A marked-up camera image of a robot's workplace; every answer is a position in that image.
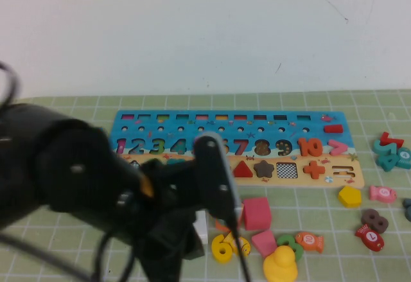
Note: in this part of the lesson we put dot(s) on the red triangle piece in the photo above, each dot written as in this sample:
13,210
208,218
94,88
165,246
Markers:
243,171

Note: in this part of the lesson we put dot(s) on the yellow rubber duck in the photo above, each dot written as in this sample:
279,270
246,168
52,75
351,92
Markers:
280,266

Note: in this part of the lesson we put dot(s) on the teal fish piece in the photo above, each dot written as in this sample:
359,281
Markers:
405,157

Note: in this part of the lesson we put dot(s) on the white charger plug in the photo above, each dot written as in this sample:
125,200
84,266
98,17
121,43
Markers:
202,230

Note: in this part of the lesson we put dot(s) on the red fish piece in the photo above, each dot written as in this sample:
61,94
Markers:
370,237

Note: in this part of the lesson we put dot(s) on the pink greater-than sign piece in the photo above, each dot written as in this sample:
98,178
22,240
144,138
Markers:
340,147

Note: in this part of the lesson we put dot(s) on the orange plus sign piece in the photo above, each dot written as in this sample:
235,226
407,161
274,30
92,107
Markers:
314,169

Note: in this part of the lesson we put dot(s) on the red number seven piece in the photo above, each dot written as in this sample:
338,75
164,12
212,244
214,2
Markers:
393,141

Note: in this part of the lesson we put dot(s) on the teal heart piece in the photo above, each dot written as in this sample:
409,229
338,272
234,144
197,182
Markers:
176,161

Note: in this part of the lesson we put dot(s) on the brown star piece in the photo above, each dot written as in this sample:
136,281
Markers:
264,169

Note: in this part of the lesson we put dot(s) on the red minus sign piece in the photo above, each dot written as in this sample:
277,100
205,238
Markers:
333,128

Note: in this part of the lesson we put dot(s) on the grey-blue wooden piece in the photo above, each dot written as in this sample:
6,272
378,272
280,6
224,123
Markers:
407,210

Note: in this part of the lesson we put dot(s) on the green number three piece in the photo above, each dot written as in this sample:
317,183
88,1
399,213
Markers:
283,239

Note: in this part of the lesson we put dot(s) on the blue and tan puzzle board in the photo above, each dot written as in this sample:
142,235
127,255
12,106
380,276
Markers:
289,124

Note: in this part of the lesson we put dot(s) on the brown number eight piece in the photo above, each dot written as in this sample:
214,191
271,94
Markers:
375,220

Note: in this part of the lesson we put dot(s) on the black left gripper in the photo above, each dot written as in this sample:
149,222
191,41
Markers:
176,192

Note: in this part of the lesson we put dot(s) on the teal number four piece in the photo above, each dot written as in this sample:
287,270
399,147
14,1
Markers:
385,163

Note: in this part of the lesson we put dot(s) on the yellow fish piece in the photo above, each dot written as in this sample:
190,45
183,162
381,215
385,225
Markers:
245,246

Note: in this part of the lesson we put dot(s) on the orange fish piece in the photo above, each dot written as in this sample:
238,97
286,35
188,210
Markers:
309,241

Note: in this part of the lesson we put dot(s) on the yellow pentagon piece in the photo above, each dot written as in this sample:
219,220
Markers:
350,197

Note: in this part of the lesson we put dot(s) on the pink trapezoid piece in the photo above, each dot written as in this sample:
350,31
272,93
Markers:
264,243

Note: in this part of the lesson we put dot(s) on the green grid table mat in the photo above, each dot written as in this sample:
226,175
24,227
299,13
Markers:
321,262

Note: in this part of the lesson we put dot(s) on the yellow number six piece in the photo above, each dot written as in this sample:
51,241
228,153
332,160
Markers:
214,248

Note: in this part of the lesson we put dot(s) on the pink fish piece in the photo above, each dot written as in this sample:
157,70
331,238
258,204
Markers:
382,194

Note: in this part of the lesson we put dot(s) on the orange cube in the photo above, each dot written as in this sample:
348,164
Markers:
222,225

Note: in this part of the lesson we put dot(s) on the crimson cube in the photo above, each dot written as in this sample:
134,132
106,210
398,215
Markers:
257,214

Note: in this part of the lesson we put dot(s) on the teal number five piece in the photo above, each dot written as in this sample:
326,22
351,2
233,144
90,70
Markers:
379,148

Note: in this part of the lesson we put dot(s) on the orange number ten piece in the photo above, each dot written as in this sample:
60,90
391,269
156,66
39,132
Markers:
302,147

